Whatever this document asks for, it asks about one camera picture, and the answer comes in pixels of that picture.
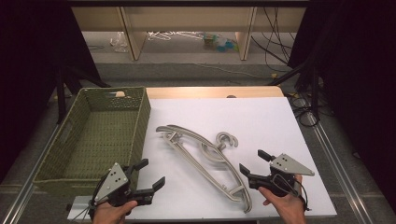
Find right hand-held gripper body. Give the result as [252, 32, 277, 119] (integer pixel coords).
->
[248, 153, 316, 198]

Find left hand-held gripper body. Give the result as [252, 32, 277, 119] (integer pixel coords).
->
[92, 161, 154, 208]

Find green woven basket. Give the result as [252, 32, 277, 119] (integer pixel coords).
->
[32, 86, 152, 197]

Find person's left hand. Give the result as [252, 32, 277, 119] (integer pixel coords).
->
[92, 200, 138, 224]

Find person's right hand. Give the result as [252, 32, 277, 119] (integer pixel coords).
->
[258, 175, 307, 224]

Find white table mat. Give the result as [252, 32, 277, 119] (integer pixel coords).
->
[66, 96, 338, 220]

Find black metal stand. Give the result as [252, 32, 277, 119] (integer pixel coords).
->
[55, 65, 110, 125]
[266, 61, 322, 121]

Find black curtain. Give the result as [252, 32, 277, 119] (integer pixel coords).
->
[288, 0, 396, 214]
[0, 0, 103, 185]

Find colourful plastic toys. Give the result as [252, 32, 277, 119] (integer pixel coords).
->
[203, 33, 239, 53]

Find clear plastic bag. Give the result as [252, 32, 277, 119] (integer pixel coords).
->
[109, 31, 130, 53]

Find beige wooden bench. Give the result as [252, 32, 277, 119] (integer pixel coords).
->
[70, 6, 307, 62]

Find right hand-held gripper cable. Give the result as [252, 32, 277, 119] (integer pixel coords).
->
[272, 173, 310, 213]

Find hand-held gripper cable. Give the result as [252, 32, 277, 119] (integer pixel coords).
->
[69, 172, 110, 224]
[272, 173, 310, 213]

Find left hand-held gripper cable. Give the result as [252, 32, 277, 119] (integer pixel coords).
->
[69, 172, 110, 224]

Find aluminium floor rail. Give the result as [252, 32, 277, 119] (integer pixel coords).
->
[306, 111, 375, 224]
[0, 123, 63, 224]

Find coiled black floor cables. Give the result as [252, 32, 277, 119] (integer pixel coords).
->
[288, 92, 336, 128]

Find thin beige floor cable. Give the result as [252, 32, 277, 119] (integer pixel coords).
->
[195, 63, 278, 79]

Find hanging black cables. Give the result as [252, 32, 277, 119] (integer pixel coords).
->
[250, 7, 297, 65]

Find white wire hangers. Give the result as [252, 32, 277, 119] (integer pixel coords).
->
[147, 30, 205, 42]

